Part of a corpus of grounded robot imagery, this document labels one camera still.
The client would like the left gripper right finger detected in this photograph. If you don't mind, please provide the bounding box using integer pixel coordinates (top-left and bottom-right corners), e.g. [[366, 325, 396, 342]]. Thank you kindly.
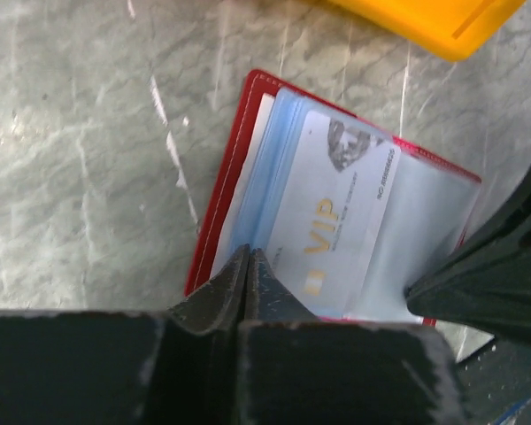
[[236, 250, 465, 424]]

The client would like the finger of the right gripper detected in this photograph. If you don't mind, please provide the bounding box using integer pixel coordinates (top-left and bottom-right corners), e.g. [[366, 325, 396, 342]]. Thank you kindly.
[[405, 166, 531, 345]]

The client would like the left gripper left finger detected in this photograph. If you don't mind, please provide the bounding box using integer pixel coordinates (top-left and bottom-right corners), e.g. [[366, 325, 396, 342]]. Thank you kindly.
[[0, 245, 250, 424]]

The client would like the white VIP card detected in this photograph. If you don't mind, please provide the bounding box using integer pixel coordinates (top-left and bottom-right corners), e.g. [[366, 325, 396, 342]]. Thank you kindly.
[[266, 108, 401, 318]]

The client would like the red leather card holder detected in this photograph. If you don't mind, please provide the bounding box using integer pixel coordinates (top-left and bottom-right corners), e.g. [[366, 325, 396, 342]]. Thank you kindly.
[[185, 69, 481, 324]]

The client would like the yellow plastic bin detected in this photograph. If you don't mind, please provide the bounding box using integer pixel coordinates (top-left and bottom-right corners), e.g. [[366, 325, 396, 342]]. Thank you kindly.
[[331, 0, 525, 62]]

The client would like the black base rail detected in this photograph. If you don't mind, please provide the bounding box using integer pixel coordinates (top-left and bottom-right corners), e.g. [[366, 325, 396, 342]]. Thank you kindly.
[[458, 339, 531, 424]]

